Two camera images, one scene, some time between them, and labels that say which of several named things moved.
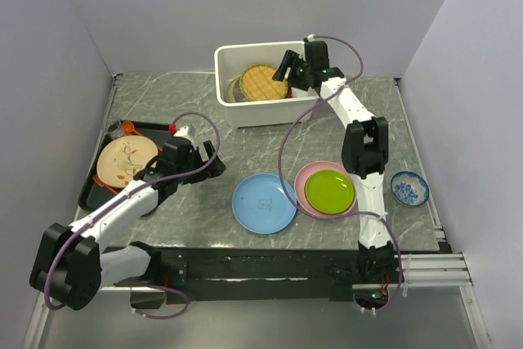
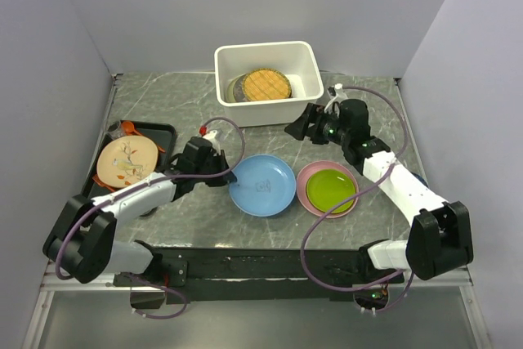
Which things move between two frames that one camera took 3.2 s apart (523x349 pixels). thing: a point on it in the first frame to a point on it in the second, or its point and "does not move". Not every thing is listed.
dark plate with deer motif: x=238 y=92 does not move
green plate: x=329 y=192 does not move
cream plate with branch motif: x=230 y=95 does not move
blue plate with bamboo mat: x=261 y=205 to x=265 y=185
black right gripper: x=292 y=60 to x=299 y=128
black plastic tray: x=93 y=195 does not move
